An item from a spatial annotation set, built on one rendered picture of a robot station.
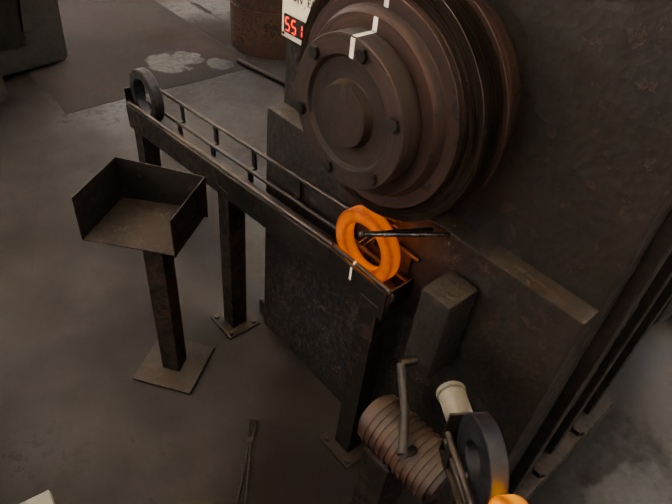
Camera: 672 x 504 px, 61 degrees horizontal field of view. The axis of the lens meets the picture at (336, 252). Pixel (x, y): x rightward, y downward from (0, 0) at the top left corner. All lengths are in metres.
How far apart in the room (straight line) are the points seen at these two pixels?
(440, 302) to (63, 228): 1.85
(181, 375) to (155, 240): 0.60
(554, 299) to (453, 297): 0.19
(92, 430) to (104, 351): 0.30
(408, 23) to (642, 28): 0.34
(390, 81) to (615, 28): 0.34
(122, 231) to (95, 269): 0.82
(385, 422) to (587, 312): 0.48
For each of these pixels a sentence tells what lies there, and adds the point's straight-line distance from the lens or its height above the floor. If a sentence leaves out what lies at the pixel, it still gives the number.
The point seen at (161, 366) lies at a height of 0.01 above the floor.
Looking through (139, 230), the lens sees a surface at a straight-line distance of 1.60.
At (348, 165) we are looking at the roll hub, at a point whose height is 1.02.
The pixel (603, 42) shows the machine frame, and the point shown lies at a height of 1.31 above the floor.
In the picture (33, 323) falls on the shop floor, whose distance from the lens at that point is 2.27.
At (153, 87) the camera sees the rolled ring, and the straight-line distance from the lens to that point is 2.03.
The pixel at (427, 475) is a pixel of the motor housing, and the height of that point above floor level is 0.51.
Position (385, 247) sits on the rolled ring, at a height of 0.80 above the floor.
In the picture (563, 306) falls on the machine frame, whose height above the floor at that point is 0.87.
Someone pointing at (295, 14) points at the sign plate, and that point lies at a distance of 1.45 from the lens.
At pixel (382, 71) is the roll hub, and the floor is 1.22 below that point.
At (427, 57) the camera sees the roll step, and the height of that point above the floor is 1.25.
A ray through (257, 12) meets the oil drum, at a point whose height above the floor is 0.30.
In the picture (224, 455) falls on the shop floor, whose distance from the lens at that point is 1.82.
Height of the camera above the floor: 1.59
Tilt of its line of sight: 41 degrees down
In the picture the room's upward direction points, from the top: 7 degrees clockwise
